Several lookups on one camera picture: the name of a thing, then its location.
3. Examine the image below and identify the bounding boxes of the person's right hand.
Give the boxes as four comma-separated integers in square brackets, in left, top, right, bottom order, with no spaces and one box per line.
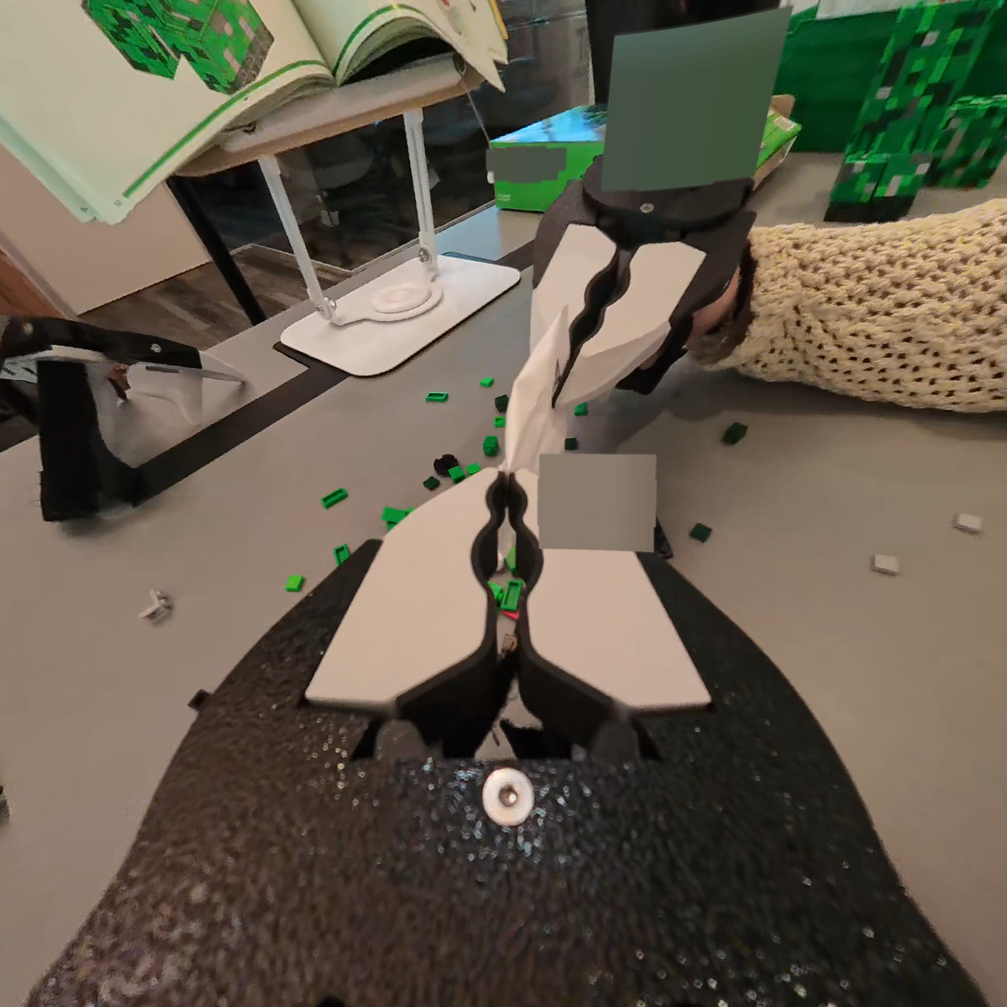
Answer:
[691,263,748,351]

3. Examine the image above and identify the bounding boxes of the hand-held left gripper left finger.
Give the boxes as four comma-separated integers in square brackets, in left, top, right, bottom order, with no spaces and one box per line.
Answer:
[303,470,506,758]

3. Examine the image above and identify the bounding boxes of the green lego creeper model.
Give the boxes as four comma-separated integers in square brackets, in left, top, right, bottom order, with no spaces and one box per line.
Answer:
[822,0,1007,223]

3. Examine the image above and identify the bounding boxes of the open lego instruction booklet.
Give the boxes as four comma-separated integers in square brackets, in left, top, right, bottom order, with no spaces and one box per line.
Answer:
[0,0,511,227]

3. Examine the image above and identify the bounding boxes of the green lego box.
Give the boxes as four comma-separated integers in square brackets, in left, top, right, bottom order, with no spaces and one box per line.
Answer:
[486,94,804,213]

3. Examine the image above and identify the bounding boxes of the stack of green plastic bins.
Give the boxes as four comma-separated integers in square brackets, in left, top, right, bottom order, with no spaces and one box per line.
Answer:
[787,0,902,154]

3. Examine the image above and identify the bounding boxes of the person's right forearm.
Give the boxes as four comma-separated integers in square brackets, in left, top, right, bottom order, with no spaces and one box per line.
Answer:
[692,198,1007,414]

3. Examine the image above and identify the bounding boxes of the green lego bricks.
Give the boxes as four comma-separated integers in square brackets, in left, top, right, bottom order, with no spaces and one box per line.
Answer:
[283,376,748,610]

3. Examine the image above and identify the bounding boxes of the white book stand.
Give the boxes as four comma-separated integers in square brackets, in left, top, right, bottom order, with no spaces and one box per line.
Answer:
[167,47,524,379]

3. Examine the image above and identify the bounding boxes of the spare black white gripper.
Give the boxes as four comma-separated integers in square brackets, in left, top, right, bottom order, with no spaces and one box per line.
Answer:
[0,315,247,522]

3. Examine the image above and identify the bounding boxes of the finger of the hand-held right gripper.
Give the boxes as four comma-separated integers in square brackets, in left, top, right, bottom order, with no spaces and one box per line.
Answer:
[554,240,708,409]
[531,222,630,410]

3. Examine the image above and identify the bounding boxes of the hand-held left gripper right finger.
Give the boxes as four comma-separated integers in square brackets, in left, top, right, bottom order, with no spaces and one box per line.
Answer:
[510,470,714,758]

